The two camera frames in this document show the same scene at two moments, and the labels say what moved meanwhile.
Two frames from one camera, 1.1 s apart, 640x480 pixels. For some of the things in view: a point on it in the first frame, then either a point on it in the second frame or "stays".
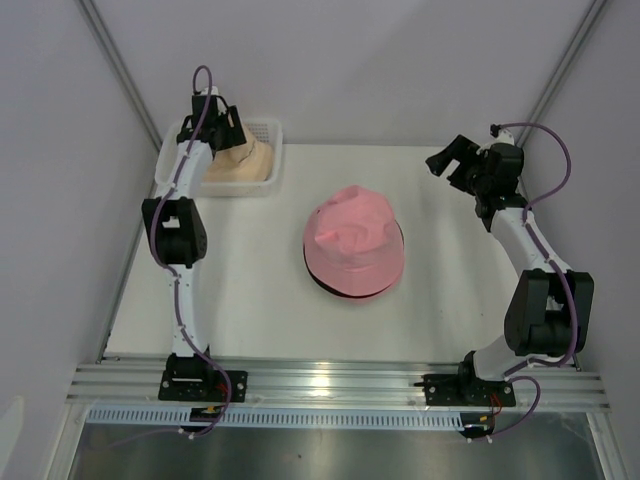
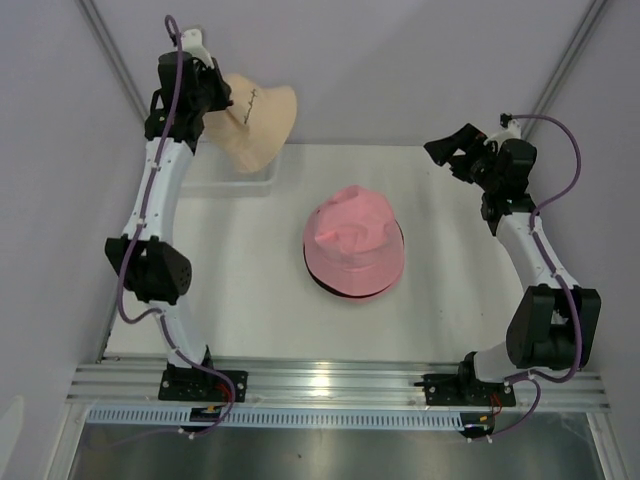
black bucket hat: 353,295 stays
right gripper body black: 476,181 stays
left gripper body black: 230,137 -> 212,95
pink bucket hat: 354,242 stays
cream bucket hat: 245,163 -> 255,126
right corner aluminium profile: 578,39 stays
